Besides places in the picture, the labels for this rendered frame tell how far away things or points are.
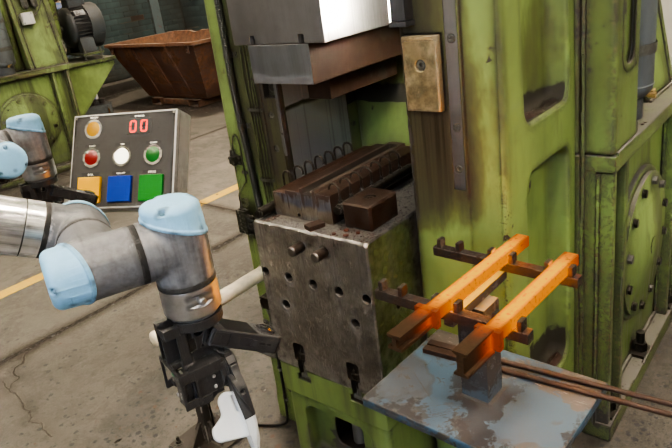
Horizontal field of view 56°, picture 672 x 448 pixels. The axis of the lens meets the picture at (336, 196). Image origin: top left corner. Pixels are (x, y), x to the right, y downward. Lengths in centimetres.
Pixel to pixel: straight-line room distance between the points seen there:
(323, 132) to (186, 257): 120
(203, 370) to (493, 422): 65
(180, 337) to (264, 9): 92
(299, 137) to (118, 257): 115
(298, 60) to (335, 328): 68
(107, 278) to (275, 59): 91
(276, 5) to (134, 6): 946
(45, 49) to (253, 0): 497
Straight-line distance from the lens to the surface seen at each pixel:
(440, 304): 115
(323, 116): 193
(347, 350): 169
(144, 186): 185
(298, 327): 178
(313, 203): 162
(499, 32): 139
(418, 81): 147
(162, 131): 187
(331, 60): 155
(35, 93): 638
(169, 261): 79
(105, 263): 77
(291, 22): 151
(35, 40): 645
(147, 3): 1110
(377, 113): 202
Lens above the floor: 154
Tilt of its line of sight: 20 degrees down
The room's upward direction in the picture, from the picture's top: 8 degrees counter-clockwise
